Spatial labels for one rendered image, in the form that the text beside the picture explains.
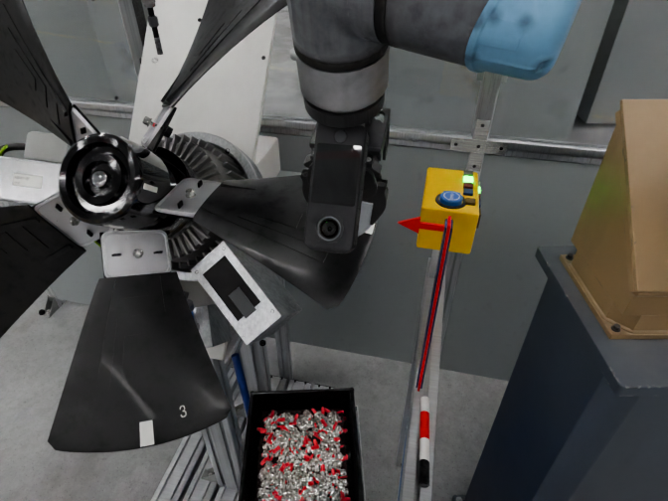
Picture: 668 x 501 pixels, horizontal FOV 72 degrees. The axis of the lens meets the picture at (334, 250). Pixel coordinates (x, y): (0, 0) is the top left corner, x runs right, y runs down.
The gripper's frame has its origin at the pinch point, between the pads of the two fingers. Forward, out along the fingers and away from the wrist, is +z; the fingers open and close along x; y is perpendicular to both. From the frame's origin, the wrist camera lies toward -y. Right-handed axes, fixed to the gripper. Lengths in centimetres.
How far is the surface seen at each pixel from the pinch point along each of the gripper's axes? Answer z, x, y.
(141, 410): 15.2, 23.9, -22.4
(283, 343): 108, 32, 21
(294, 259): 0.7, 5.6, -4.0
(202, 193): 2.5, 21.8, 4.9
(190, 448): 112, 53, -18
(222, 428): 79, 34, -14
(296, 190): 2.1, 8.8, 7.5
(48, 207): 2.3, 42.5, -1.4
